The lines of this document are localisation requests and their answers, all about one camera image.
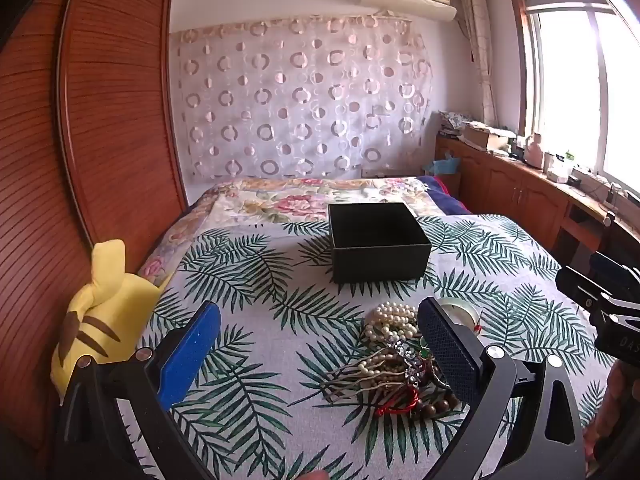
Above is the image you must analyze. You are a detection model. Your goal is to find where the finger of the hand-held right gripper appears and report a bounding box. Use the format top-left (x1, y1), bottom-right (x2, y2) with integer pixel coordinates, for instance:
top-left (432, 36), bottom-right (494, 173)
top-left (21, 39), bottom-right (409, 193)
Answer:
top-left (555, 266), bottom-right (603, 312)
top-left (589, 251), bottom-right (640, 288)

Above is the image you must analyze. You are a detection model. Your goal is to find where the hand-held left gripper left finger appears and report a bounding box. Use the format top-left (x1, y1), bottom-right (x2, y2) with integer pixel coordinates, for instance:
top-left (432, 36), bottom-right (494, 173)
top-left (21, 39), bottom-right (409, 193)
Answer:
top-left (52, 301), bottom-right (222, 480)

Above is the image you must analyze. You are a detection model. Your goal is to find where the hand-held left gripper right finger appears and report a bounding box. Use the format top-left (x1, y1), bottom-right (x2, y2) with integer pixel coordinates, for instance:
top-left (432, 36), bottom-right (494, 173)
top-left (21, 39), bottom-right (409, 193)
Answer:
top-left (417, 296), bottom-right (586, 480)

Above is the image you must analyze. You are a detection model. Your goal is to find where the rhinestone brooch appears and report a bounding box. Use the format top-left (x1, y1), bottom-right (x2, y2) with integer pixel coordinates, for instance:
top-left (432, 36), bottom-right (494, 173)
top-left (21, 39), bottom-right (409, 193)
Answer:
top-left (394, 339), bottom-right (427, 387)

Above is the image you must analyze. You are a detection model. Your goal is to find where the translucent white bangle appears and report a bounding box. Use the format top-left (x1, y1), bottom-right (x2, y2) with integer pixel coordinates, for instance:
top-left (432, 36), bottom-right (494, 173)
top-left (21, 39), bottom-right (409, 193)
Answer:
top-left (434, 297), bottom-right (482, 334)

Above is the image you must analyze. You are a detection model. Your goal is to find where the brown wooden bead bracelet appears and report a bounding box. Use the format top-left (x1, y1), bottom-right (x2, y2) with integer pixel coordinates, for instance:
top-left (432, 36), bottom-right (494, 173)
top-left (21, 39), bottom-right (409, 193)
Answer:
top-left (414, 391), bottom-right (460, 417)

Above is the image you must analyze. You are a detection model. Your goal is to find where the white pearl necklace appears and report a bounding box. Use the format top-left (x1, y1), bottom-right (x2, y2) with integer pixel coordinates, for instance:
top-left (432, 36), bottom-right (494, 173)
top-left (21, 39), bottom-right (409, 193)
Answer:
top-left (363, 302), bottom-right (420, 343)

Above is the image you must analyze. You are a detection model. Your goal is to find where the red cord bracelet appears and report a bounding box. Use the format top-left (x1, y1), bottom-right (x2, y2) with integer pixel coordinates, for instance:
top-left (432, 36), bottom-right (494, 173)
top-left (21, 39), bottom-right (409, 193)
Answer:
top-left (375, 384), bottom-right (422, 418)

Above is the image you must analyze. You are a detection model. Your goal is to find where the pronged hair fork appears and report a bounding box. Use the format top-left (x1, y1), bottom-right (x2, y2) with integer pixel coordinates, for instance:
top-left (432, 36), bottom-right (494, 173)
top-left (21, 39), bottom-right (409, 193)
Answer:
top-left (321, 352), bottom-right (398, 402)

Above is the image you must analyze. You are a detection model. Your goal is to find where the black square box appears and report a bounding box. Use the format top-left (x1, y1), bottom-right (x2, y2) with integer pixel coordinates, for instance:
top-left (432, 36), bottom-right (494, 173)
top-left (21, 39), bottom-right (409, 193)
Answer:
top-left (327, 201), bottom-right (432, 285)

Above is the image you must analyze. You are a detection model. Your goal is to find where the person's right hand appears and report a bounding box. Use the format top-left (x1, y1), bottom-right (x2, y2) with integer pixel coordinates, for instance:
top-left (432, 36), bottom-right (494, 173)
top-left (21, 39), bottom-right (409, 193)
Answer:
top-left (584, 360), bottom-right (640, 467)

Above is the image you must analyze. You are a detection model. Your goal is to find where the leaf print bedspread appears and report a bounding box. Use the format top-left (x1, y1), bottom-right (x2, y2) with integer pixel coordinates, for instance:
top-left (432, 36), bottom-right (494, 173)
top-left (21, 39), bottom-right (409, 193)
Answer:
top-left (115, 212), bottom-right (617, 480)

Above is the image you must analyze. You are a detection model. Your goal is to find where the yellow plush toy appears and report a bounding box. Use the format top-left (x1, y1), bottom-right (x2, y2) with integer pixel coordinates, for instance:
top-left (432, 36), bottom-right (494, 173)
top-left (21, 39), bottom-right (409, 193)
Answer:
top-left (50, 239), bottom-right (173, 406)

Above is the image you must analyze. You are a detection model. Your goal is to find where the small white box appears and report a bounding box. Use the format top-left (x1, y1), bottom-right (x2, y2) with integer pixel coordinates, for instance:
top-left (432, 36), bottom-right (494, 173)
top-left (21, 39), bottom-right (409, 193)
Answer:
top-left (545, 152), bottom-right (572, 184)

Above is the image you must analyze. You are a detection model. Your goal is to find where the long wooden cabinet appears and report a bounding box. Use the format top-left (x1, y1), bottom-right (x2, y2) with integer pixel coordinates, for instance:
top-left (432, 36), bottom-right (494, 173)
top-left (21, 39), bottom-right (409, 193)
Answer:
top-left (434, 132), bottom-right (640, 263)

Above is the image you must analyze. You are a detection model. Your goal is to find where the pink kettle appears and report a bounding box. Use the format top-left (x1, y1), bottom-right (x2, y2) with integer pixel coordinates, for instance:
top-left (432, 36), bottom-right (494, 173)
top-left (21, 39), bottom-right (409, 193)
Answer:
top-left (522, 132), bottom-right (546, 169)

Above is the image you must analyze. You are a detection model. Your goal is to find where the dark blue blanket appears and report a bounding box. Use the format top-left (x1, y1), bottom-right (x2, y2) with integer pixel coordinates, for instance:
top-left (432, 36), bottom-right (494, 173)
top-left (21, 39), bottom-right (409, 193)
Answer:
top-left (417, 176), bottom-right (473, 216)

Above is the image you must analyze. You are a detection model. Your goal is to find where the open cardboard box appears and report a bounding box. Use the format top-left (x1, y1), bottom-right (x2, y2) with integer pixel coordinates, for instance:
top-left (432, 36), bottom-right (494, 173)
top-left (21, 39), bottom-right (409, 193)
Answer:
top-left (462, 122), bottom-right (517, 154)

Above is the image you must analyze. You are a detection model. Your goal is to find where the floral quilt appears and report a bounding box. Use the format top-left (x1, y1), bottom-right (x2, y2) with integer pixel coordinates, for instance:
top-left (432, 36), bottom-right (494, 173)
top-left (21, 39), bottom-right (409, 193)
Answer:
top-left (137, 176), bottom-right (437, 283)

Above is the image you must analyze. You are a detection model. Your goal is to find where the wood framed window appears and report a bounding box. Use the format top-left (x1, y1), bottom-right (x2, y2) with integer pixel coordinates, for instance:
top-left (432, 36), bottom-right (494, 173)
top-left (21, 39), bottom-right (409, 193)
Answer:
top-left (509, 0), bottom-right (640, 197)

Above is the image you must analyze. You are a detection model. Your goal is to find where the pile of printed cloth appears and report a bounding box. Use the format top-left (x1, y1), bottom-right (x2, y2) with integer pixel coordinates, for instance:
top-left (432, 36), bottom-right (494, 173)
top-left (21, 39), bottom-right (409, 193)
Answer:
top-left (439, 110), bottom-right (482, 136)

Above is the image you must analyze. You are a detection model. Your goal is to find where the beige window curtain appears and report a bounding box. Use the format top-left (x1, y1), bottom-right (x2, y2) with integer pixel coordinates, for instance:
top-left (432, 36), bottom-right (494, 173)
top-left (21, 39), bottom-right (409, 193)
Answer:
top-left (457, 0), bottom-right (499, 127)

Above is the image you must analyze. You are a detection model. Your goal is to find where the wooden slatted wardrobe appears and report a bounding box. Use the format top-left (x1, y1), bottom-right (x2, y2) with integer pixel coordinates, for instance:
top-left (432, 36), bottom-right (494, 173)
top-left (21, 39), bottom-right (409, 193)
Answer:
top-left (0, 0), bottom-right (190, 461)

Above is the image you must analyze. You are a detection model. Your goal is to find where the circle pattern sheer curtain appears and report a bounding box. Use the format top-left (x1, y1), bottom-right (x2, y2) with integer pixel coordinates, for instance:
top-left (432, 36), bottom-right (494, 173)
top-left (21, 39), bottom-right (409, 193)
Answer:
top-left (170, 14), bottom-right (434, 184)

